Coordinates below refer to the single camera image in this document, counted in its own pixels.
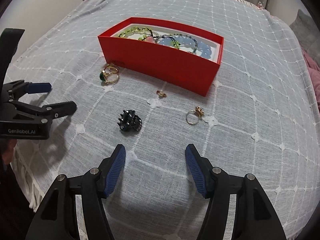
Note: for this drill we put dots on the black spiky hair clip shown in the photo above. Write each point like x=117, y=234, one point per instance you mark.
x=129, y=121

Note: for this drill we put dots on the grey grid bedspread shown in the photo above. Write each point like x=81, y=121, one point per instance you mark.
x=260, y=116

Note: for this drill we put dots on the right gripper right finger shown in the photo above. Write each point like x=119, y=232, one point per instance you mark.
x=200, y=169

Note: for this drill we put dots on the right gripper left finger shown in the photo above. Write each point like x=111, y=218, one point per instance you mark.
x=111, y=168

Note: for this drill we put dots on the person's left hand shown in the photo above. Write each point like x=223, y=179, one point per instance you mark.
x=7, y=150

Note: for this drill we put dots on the small gold red earring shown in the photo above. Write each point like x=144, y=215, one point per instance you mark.
x=161, y=94

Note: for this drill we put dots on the purple pillow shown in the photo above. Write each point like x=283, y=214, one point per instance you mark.
x=314, y=73

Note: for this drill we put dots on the red jewelry box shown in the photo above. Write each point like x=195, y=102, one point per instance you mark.
x=180, y=67

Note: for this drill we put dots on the grey pillow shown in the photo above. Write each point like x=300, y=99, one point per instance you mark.
x=307, y=34

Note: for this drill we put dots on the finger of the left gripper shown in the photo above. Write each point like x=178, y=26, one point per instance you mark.
x=48, y=112
x=36, y=88

